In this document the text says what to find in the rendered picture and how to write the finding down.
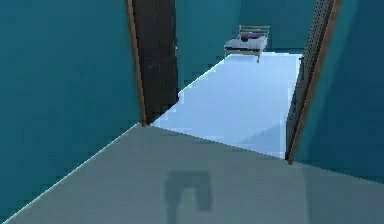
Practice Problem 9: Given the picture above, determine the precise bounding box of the dark brown room door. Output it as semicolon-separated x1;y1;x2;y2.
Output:
131;0;180;125

